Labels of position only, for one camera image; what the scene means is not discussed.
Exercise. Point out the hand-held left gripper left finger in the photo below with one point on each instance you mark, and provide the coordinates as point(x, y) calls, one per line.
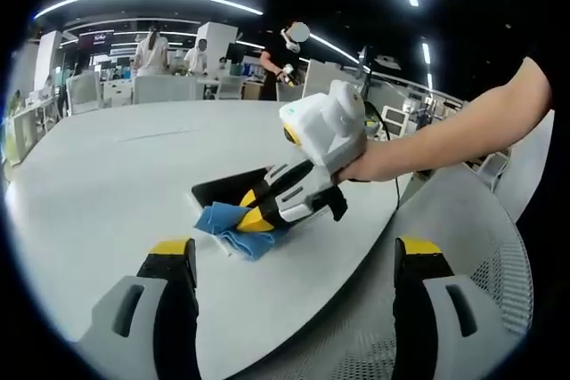
point(138, 309)

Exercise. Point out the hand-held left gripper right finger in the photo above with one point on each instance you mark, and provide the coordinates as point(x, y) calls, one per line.
point(436, 309)

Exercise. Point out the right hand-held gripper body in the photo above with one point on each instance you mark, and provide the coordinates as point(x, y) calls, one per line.
point(325, 126)

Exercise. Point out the blue cleaning cloth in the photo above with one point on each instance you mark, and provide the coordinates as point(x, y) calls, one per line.
point(256, 244)

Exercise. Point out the person's right hand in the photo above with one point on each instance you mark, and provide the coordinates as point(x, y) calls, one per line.
point(374, 164)

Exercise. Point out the white two-screen device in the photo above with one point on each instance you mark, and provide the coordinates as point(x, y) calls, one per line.
point(393, 119)

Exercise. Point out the straight ceiling light strip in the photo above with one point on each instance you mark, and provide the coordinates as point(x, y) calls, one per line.
point(334, 47)

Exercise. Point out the white mesh office chair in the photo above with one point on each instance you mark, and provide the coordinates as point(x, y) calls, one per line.
point(467, 228)

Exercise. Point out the small ceiling light strip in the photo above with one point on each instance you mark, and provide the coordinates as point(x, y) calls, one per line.
point(426, 53)

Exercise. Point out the person's black shirt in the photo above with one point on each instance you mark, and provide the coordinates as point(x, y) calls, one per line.
point(548, 220)

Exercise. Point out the white chair back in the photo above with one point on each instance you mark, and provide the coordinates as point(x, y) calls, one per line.
point(530, 175)

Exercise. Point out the white office desk row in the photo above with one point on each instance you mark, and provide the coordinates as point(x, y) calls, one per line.
point(35, 115)

